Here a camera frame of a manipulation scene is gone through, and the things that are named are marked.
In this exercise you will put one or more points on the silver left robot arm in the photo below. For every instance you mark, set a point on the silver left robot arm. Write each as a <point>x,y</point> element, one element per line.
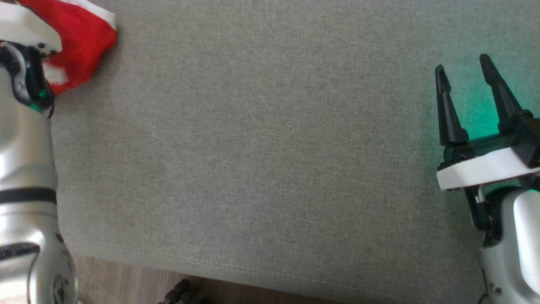
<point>25,147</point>

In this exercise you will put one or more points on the black knobby object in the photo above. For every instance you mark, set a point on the black knobby object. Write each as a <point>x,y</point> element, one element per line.
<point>181,293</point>

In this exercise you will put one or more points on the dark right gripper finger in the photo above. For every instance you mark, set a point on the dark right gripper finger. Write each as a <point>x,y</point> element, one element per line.
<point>449,122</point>
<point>504,105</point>

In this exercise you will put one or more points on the red t-shirt with white trim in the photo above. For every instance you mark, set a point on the red t-shirt with white trim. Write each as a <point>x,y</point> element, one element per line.
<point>80,38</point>

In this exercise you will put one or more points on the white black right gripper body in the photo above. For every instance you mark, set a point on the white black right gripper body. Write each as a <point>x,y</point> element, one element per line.
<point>476,169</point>

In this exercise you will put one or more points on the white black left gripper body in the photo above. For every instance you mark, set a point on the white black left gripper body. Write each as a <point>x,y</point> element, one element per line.
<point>21,25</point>

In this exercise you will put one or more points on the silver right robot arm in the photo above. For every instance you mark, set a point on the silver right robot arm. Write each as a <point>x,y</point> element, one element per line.
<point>523,236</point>

